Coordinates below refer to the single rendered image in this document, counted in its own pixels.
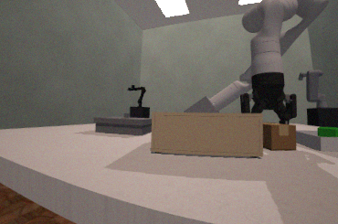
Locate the green block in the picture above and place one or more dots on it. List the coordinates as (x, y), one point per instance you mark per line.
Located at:
(328, 131)

